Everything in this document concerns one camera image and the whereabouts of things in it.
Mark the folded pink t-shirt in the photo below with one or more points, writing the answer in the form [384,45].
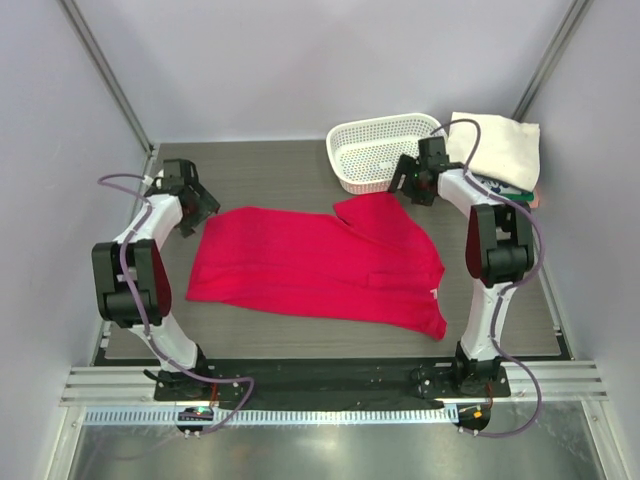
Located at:
[535,203]

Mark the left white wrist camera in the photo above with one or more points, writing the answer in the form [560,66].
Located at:
[153,184]

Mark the aluminium rail profile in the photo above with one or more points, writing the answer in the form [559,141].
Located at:
[553,380]

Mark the red t-shirt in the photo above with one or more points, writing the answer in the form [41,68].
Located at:
[367,261]

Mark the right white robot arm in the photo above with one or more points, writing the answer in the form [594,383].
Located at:
[499,253]

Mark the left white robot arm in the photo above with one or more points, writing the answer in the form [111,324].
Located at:
[132,286]

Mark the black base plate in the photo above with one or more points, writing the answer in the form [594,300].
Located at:
[277,382]

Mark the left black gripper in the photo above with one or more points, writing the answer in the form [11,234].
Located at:
[206,206]

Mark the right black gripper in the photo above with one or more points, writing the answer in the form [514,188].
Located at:
[405,164]

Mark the folded green t-shirt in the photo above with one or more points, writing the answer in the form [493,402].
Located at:
[527,197]

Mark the folded cream t-shirt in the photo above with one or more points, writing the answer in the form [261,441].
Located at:
[508,151]

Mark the white slotted cable duct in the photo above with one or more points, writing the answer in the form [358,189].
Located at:
[196,416]

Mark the white plastic basket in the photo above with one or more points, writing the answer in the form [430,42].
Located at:
[363,154]

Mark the folded blue white t-shirt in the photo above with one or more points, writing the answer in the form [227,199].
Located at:
[499,187]

